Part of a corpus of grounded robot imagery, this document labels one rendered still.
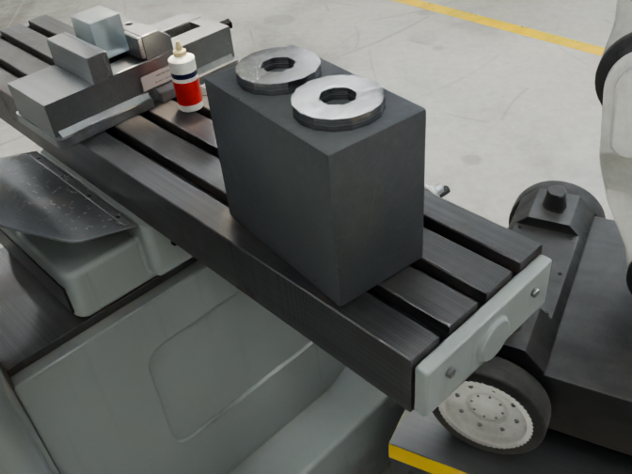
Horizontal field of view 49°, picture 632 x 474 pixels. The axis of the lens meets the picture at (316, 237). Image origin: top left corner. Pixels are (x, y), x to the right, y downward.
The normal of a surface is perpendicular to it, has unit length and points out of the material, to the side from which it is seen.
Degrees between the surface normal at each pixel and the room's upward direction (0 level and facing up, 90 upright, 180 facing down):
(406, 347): 0
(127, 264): 90
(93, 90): 90
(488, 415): 90
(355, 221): 90
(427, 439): 0
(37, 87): 0
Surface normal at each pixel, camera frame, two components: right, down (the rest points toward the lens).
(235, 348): 0.70, 0.40
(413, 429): -0.07, -0.78
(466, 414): -0.45, 0.59
